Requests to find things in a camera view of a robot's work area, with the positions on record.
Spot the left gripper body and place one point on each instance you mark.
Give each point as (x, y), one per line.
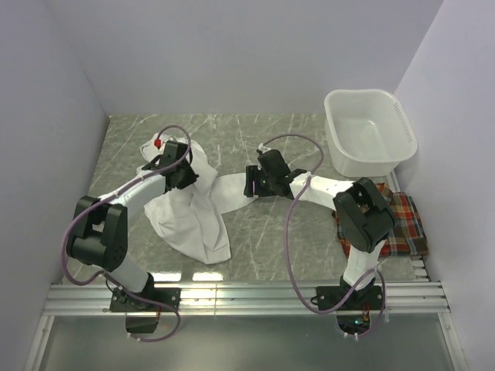
(188, 175)

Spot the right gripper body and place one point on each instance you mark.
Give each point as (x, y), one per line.
(265, 184)

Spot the white long sleeve shirt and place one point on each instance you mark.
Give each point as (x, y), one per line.
(191, 220)

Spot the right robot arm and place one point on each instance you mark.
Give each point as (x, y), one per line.
(322, 191)

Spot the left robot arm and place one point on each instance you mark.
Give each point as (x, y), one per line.
(98, 234)

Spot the white plastic basin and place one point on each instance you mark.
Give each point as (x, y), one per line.
(368, 132)

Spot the folded plaid shirt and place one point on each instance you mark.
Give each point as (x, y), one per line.
(402, 228)

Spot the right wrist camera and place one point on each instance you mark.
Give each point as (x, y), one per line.
(262, 148)

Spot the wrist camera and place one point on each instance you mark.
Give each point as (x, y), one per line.
(262, 148)
(158, 141)

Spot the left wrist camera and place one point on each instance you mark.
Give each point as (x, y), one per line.
(158, 141)

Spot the aluminium mounting rail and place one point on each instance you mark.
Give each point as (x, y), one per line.
(216, 298)

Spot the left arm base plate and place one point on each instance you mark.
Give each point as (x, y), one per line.
(161, 299)

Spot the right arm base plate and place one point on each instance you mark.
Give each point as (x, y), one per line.
(328, 296)

